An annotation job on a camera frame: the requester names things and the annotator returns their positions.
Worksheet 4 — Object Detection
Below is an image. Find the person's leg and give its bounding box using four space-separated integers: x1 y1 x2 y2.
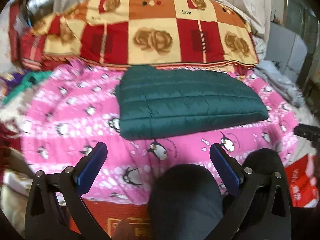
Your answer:
240 148 287 205
147 164 224 240

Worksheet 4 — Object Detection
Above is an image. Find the red plastic bag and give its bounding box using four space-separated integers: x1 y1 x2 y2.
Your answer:
284 154 318 208

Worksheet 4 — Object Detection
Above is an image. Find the purple cloth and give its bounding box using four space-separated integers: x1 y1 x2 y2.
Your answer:
0 72 23 90

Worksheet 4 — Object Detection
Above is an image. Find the beige cloth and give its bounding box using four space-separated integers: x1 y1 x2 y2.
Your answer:
0 147 35 220

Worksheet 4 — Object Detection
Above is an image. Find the pink penguin blanket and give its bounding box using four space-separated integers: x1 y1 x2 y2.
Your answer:
20 60 300 205

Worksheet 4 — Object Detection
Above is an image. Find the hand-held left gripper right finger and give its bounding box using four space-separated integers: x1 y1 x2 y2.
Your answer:
209 144 293 240

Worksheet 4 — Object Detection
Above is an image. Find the white floral bedsheet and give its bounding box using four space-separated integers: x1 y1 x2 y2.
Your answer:
251 35 267 60

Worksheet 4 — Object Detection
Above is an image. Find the red patterned bedsheet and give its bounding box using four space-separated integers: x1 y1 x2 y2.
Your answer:
67 197 155 240

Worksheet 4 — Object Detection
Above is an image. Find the green puffer jacket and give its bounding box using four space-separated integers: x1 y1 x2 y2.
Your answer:
115 65 269 139

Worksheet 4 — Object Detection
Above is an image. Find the person's left leg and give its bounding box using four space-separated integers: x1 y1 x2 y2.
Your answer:
147 164 224 240

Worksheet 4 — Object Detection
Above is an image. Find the light green cloth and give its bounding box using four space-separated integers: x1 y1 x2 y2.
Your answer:
2 70 53 103

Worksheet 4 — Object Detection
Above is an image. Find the red yellow rose quilt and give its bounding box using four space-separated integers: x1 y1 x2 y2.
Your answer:
21 0 260 70

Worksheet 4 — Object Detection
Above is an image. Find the grey sweatshirt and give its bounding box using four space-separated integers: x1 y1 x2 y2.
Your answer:
255 60 305 108

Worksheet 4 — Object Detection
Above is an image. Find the glass window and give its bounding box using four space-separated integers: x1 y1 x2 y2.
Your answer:
272 0 320 85

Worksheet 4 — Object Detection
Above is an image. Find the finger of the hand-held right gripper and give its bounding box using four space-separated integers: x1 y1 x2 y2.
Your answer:
294 124 320 142

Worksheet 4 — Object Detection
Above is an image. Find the person's right leg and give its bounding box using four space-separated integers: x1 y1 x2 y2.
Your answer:
240 148 287 205

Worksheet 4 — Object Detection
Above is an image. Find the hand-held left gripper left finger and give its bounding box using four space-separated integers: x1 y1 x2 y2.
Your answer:
25 141 108 240

